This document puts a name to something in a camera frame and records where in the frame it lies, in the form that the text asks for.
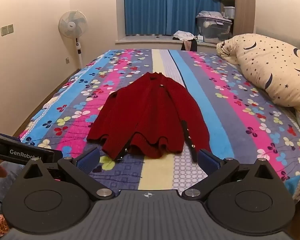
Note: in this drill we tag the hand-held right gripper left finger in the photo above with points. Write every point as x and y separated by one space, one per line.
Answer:
87 159

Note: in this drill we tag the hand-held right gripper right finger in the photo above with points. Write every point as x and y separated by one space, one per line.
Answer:
210 162

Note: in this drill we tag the red knit cardigan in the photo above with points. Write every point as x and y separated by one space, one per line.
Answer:
145 112

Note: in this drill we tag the pile of light clothes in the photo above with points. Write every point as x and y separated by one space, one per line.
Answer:
183 35

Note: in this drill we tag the person's grey fleece clothing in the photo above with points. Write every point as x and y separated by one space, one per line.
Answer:
11 182

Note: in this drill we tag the floral striped fleece blanket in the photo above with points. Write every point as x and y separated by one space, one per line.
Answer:
215 100

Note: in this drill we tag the cream moon and star pillow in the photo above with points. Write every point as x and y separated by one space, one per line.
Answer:
270 62

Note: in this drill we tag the small white blue box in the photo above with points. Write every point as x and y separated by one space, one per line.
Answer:
200 39

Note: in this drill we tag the clear storage box grey lid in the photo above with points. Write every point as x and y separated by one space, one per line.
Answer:
215 30

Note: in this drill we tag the white standing fan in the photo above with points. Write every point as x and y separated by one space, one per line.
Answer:
73 25

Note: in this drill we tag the white plastic basket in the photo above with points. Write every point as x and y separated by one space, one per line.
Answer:
229 12

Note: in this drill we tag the wooden shelf unit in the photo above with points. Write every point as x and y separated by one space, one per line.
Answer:
243 7

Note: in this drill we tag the blue curtain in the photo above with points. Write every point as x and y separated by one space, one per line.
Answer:
165 7

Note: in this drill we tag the wall switch panel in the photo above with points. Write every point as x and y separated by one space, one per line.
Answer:
7 29

